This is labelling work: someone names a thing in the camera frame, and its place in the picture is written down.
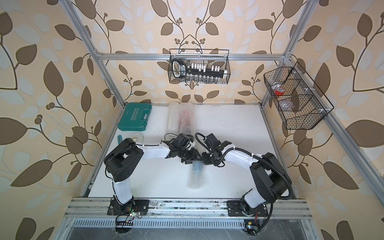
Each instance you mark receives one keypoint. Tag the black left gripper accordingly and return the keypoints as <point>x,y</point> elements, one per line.
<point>193,156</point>

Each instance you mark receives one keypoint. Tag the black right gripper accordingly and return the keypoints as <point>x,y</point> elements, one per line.
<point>206,161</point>

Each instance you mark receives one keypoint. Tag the bubble wrap sheet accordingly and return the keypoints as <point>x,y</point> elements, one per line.
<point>196,175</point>

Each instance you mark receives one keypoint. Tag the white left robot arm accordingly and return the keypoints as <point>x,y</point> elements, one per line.
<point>121,162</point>

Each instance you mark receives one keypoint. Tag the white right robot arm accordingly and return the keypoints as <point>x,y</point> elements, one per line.
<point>272,182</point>

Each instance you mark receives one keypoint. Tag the bubble wrapped red vase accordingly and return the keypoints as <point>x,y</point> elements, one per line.
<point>187,119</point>

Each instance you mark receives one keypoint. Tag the clear bubble wrap roll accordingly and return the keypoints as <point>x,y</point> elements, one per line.
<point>173,125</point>

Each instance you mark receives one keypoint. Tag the clear tape roll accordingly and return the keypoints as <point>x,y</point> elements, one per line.
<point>137,137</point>

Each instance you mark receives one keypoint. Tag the green plastic tool case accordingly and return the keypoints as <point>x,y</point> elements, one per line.
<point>135,117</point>

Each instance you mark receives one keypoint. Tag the black socket tool set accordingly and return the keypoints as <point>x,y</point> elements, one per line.
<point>191,69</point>

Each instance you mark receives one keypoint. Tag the red item in basket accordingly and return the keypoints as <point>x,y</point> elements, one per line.
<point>278,90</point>

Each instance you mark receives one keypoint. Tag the black wire basket back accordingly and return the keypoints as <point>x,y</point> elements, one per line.
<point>199,54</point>

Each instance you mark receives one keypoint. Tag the black wire basket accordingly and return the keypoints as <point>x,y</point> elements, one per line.
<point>199,54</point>
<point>304,103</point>

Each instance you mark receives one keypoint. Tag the black wire basket right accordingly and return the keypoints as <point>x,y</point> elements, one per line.
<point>304,103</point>

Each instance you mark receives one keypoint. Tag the aluminium frame rail base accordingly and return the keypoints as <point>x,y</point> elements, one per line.
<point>185,219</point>

